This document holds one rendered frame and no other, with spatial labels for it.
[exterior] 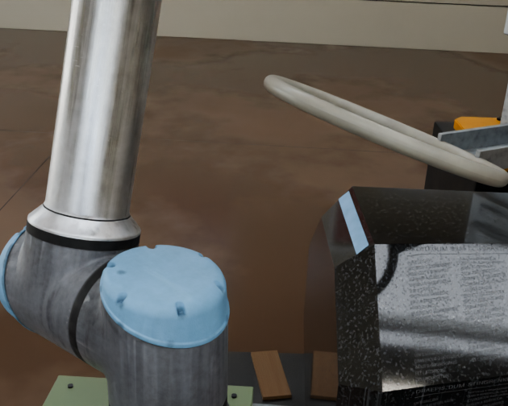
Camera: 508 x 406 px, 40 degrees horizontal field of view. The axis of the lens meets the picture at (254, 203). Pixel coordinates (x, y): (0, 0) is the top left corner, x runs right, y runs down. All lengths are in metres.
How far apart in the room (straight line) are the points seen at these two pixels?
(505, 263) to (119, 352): 1.16
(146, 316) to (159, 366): 0.06
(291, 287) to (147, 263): 2.25
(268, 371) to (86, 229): 1.72
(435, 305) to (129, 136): 0.99
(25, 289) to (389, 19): 7.12
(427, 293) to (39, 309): 1.01
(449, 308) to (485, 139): 0.40
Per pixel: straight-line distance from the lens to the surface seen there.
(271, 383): 2.49
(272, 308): 2.92
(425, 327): 1.67
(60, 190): 0.91
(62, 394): 1.10
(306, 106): 1.14
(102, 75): 0.88
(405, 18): 7.88
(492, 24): 8.08
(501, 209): 1.97
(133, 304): 0.78
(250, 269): 3.18
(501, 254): 1.78
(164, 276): 0.82
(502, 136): 1.67
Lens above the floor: 1.62
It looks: 25 degrees down
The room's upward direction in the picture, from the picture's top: 2 degrees clockwise
